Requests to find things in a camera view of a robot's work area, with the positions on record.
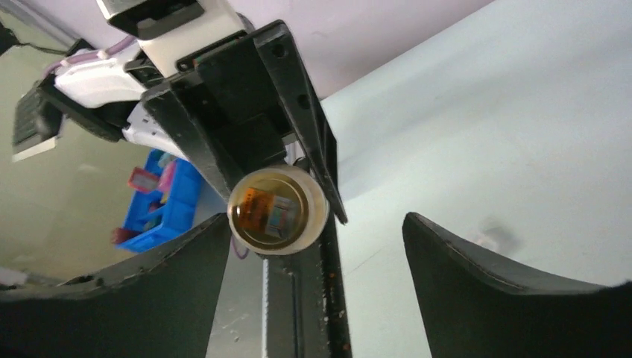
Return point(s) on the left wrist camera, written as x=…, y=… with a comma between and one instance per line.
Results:
x=170, y=31

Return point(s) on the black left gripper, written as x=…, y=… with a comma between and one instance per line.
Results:
x=230, y=107

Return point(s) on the blue parts bin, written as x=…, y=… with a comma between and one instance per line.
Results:
x=156, y=217

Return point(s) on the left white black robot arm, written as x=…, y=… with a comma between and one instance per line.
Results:
x=100, y=90

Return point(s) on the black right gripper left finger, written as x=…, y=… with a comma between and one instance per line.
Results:
x=160, y=303

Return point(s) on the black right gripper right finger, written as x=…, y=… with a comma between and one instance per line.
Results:
x=477, y=303

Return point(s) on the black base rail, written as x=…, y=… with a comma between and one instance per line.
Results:
x=304, y=307

